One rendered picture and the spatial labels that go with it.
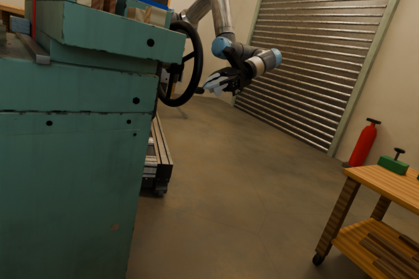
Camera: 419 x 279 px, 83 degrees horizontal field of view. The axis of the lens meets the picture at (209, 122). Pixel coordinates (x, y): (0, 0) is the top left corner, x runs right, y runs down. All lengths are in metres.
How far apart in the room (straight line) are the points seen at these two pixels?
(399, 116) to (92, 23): 2.96
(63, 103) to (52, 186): 0.17
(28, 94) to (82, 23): 0.16
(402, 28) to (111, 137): 3.07
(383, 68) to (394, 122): 0.60
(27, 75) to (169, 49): 0.24
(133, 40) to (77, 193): 0.36
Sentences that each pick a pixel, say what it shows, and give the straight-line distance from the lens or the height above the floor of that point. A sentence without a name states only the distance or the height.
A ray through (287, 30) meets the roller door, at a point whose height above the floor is 1.45.
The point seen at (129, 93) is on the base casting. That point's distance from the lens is 0.54.
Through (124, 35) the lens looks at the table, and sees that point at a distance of 0.44.
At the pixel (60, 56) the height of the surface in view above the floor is 0.81.
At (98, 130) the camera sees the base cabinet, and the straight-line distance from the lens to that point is 0.55.
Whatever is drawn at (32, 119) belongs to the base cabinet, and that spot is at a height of 0.70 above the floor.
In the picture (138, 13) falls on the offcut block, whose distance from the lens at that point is 0.60.
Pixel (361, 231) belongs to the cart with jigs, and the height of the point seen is 0.18.
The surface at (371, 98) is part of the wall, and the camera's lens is 3.20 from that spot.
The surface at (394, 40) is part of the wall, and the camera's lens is 3.26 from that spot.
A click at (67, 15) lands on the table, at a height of 0.88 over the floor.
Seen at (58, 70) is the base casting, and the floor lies 0.79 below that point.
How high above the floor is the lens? 0.88
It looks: 16 degrees down
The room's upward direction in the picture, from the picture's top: 14 degrees clockwise
